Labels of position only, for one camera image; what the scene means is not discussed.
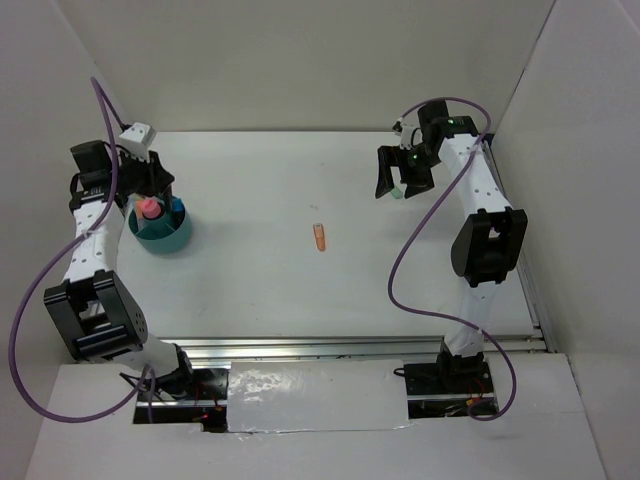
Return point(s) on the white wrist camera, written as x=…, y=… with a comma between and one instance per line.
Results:
x=409, y=134
x=137, y=140

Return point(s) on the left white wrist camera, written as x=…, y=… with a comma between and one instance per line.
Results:
x=137, y=140

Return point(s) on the teal round organizer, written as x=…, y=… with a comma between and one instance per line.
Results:
x=165, y=235

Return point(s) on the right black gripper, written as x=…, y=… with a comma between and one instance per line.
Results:
x=394, y=156

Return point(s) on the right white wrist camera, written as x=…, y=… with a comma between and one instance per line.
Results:
x=409, y=134

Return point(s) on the blue capped black highlighter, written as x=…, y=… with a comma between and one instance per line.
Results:
x=176, y=206

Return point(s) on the pink capped bottle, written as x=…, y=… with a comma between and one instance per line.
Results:
x=149, y=209

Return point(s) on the light blue highlighter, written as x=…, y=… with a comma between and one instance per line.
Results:
x=136, y=221

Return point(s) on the aluminium front rail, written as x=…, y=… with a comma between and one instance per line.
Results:
x=209, y=351

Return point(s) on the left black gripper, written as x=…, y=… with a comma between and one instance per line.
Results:
x=158, y=178

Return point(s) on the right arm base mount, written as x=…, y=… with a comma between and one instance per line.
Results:
x=451, y=386

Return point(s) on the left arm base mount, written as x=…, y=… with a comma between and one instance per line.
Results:
x=186, y=396

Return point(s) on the white front panel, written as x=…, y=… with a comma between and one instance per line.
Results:
x=316, y=396

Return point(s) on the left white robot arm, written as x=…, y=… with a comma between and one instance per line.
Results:
x=96, y=315

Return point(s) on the orange clear cap highlighter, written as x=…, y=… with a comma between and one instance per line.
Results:
x=319, y=237

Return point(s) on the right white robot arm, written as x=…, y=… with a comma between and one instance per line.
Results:
x=487, y=247

